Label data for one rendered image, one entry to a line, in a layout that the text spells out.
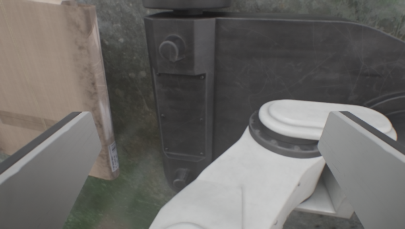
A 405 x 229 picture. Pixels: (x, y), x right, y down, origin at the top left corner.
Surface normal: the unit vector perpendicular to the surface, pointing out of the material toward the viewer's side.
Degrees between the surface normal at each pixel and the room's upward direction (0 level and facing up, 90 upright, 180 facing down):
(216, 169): 90
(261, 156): 90
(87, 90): 0
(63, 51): 0
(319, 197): 90
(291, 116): 90
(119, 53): 0
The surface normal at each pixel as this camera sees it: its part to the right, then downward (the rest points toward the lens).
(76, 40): -0.19, 0.50
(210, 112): 0.55, 0.43
